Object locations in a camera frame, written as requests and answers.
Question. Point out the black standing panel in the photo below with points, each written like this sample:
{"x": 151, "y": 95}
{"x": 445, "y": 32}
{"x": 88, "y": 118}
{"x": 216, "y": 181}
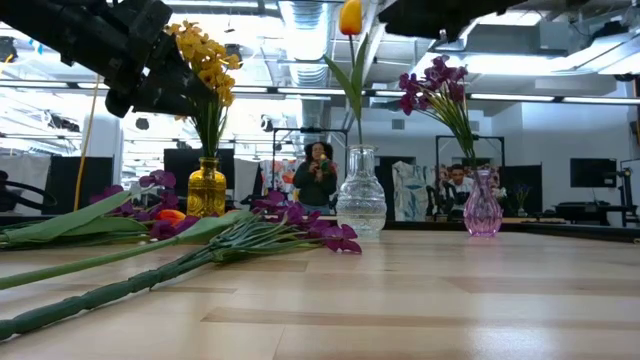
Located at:
{"x": 177, "y": 160}
{"x": 97, "y": 175}
{"x": 535, "y": 175}

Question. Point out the white patterned hanging cloth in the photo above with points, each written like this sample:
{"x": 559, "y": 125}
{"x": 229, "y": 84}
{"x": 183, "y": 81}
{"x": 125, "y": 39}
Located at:
{"x": 410, "y": 190}

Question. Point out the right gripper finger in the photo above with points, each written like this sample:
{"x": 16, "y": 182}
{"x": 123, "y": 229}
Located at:
{"x": 415, "y": 24}
{"x": 430, "y": 10}

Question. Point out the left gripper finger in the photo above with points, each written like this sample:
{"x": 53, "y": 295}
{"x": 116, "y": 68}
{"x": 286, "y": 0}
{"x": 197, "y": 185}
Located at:
{"x": 170, "y": 85}
{"x": 119, "y": 106}

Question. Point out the clear glass vase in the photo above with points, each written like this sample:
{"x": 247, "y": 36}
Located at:
{"x": 360, "y": 205}

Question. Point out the person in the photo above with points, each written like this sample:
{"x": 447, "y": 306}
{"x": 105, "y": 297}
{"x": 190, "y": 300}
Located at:
{"x": 457, "y": 182}
{"x": 315, "y": 185}

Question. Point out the distant flowers in vase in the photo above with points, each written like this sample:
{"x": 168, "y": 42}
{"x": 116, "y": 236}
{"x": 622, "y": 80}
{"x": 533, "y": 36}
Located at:
{"x": 522, "y": 192}

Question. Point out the pink glass vase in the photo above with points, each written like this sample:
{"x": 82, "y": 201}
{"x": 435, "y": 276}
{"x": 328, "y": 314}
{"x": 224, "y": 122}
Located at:
{"x": 482, "y": 210}

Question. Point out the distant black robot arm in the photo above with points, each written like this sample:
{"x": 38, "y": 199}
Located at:
{"x": 625, "y": 192}

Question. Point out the black aluminium table frame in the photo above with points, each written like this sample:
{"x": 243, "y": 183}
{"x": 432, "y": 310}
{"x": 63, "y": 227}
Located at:
{"x": 575, "y": 231}

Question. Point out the grey wall vent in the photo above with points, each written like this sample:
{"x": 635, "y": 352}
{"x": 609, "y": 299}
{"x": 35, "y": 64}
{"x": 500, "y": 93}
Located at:
{"x": 398, "y": 124}

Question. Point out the yellow glass vase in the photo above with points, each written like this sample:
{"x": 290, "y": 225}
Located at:
{"x": 206, "y": 192}

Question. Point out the long ceiling light strip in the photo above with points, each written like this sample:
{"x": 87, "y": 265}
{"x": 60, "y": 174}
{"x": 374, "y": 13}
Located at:
{"x": 320, "y": 91}

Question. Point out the silver corrugated ceiling duct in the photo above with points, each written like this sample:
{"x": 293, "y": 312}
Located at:
{"x": 306, "y": 45}

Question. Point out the floral printed hanging cloth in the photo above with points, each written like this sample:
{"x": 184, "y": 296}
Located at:
{"x": 280, "y": 175}

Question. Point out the distant black desk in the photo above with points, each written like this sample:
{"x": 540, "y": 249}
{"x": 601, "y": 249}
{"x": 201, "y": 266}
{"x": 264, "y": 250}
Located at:
{"x": 582, "y": 207}

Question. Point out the black wall monitor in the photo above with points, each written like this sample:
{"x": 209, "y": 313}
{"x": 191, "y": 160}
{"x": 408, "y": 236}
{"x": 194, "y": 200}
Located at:
{"x": 592, "y": 172}

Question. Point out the orange yellow artificial tulip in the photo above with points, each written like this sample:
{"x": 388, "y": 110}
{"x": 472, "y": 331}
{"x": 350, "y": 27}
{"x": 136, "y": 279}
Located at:
{"x": 350, "y": 17}
{"x": 100, "y": 258}
{"x": 170, "y": 216}

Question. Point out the black camera rig frame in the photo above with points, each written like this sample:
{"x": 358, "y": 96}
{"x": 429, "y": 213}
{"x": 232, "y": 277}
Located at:
{"x": 310, "y": 130}
{"x": 492, "y": 136}

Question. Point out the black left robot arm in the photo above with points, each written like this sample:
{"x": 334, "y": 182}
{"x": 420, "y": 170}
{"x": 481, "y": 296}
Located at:
{"x": 40, "y": 25}

